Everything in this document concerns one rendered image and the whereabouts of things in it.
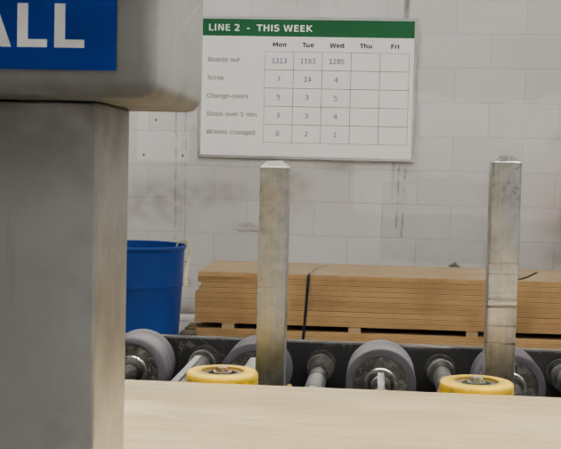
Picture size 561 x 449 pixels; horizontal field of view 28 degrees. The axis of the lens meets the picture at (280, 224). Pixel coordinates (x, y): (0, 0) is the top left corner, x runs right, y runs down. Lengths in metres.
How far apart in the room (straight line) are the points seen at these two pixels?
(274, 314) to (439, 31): 6.18
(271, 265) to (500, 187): 0.29
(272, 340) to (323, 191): 6.07
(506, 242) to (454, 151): 6.08
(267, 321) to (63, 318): 1.10
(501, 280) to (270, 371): 0.30
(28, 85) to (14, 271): 0.05
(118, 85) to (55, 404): 0.08
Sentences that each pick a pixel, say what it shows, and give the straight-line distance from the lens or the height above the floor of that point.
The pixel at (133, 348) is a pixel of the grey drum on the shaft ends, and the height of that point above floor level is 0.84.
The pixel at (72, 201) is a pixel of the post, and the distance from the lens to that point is 0.28.
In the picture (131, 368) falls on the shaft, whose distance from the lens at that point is 1.79.
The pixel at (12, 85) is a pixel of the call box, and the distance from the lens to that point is 0.27.
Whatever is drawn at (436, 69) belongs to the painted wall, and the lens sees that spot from 7.46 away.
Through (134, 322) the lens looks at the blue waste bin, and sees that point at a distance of 5.86.
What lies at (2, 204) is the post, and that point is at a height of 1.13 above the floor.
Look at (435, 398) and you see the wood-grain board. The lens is 1.18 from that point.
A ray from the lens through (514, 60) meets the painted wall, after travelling 7.51.
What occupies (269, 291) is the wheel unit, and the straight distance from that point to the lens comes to 1.37.
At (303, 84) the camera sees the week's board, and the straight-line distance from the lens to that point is 7.44.
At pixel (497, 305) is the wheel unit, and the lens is 1.38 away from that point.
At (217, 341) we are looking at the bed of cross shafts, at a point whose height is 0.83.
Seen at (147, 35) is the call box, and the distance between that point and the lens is 0.26.
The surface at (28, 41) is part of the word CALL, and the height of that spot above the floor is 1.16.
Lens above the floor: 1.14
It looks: 3 degrees down
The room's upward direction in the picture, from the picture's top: 1 degrees clockwise
